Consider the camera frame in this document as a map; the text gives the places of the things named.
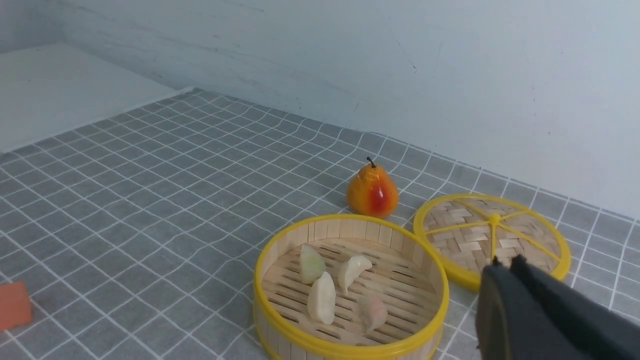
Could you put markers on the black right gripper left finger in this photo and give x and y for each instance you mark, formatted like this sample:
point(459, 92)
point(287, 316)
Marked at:
point(509, 323)

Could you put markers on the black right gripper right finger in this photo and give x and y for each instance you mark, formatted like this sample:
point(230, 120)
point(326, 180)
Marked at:
point(592, 328)

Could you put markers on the pinkish dumpling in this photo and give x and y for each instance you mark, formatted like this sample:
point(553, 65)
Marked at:
point(373, 312)

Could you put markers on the white dumpling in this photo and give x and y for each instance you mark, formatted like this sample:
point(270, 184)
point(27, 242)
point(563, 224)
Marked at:
point(350, 270)

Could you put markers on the cream dumpling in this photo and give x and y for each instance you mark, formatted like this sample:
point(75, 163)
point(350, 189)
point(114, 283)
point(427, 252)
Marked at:
point(321, 300)

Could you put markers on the pale green dumpling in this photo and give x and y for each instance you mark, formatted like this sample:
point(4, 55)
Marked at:
point(312, 264)

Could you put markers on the woven bamboo steamer lid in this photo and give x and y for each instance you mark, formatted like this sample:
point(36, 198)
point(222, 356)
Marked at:
point(470, 230)

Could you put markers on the bamboo steamer tray yellow rim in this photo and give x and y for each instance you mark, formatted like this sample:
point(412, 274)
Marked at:
point(406, 274)

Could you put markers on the orange yellow toy pear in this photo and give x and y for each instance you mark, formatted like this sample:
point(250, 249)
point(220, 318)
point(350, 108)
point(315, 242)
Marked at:
point(372, 192)

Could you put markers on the orange block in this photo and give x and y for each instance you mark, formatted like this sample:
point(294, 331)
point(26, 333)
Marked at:
point(15, 306)

